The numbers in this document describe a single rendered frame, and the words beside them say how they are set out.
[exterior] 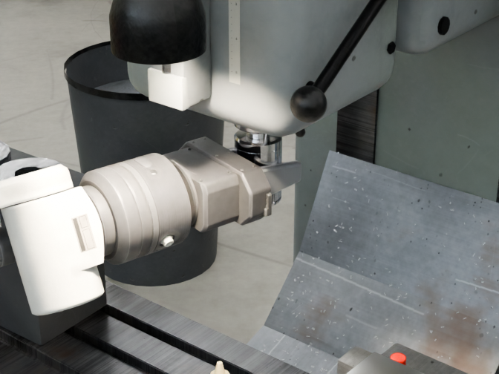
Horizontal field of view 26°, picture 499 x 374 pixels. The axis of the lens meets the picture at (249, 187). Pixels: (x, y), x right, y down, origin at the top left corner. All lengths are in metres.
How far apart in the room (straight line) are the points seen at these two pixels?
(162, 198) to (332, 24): 0.21
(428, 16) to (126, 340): 0.59
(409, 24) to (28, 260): 0.41
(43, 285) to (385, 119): 0.63
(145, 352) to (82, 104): 1.74
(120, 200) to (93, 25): 4.60
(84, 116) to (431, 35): 2.08
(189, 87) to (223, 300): 2.26
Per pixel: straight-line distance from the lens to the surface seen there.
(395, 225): 1.43
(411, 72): 1.38
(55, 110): 4.49
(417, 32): 1.04
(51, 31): 5.47
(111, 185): 0.95
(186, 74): 0.91
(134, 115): 2.94
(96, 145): 3.04
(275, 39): 0.89
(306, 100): 0.86
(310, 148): 1.51
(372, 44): 0.99
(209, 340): 1.37
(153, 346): 1.36
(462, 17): 1.09
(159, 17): 0.78
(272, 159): 1.04
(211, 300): 3.15
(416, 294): 1.41
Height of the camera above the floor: 1.69
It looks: 27 degrees down
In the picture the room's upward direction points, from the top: straight up
